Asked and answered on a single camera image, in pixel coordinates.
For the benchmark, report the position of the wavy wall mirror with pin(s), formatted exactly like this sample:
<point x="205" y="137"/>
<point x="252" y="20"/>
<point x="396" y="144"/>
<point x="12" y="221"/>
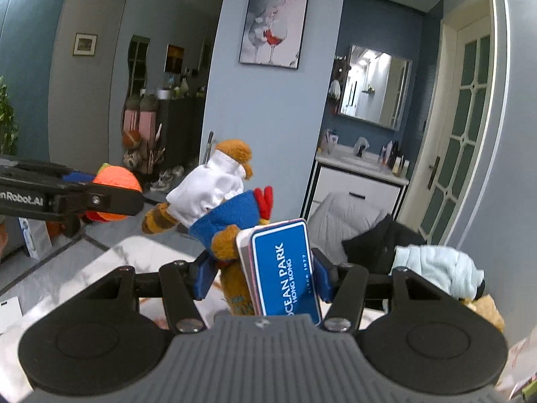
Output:
<point x="138" y="67"/>

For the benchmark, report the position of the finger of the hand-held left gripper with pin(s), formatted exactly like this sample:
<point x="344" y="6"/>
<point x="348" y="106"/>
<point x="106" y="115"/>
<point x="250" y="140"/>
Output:
<point x="79" y="176"/>
<point x="109" y="201"/>

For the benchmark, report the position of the white door with glass panes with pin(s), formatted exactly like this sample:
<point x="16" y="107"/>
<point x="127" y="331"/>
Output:
<point x="457" y="134"/>

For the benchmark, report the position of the pair of shoes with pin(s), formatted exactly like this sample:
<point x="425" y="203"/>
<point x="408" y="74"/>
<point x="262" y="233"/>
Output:
<point x="165" y="178"/>

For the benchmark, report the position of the grey quilted chair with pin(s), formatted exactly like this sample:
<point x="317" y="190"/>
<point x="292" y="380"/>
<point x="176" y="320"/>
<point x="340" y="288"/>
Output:
<point x="348" y="218"/>

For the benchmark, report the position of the green house plant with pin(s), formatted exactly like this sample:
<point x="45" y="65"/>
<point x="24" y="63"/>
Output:
<point x="7" y="121"/>

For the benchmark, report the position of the dark framed picture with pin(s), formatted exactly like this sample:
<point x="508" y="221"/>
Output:
<point x="174" y="58"/>

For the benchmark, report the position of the small framed picture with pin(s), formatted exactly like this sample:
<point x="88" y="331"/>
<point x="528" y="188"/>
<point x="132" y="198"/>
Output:
<point x="84" y="44"/>

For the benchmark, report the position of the white shopping bag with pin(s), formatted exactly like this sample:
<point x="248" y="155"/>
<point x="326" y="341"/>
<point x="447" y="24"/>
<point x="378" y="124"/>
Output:
<point x="35" y="239"/>

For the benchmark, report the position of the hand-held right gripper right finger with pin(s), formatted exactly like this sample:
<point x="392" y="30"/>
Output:
<point x="321" y="279"/>

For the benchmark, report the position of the brown bear plush toy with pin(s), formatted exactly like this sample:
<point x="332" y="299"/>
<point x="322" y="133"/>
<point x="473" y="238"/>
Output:
<point x="226" y="193"/>

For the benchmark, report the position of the light blue fleece blanket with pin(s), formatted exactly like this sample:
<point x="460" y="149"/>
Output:
<point x="440" y="268"/>

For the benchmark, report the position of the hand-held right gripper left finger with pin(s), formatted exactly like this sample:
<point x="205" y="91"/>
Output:
<point x="203" y="277"/>

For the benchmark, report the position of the black sideboard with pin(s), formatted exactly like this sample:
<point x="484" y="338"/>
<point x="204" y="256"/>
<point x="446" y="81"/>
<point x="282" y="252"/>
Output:
<point x="180" y="130"/>

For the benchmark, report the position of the toiletry bottles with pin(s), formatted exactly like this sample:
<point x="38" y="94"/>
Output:
<point x="394" y="159"/>

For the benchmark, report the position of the basketball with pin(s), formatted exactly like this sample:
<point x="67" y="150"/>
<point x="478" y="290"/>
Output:
<point x="131" y="139"/>

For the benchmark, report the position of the white vanity counter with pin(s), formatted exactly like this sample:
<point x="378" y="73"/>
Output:
<point x="360" y="176"/>

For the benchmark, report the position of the orange ball plush toy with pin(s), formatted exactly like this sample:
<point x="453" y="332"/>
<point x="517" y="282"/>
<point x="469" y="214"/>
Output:
<point x="117" y="178"/>

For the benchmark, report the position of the white paper sheet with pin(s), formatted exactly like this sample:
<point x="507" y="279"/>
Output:
<point x="9" y="315"/>

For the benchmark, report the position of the wine glass painting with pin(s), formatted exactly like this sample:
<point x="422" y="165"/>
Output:
<point x="272" y="31"/>

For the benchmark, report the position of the black garment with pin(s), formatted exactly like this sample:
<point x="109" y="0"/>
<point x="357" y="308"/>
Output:
<point x="377" y="247"/>

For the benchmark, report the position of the vanity wall mirror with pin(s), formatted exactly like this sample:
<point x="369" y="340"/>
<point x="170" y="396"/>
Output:
<point x="373" y="88"/>

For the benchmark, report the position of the chrome faucet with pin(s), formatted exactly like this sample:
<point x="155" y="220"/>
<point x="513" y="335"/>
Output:
<point x="360" y="146"/>

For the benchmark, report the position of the blue and white card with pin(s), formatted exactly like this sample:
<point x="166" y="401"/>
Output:
<point x="285" y="268"/>

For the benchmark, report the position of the pink hanging bags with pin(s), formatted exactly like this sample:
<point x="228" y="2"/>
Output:
<point x="140" y="121"/>

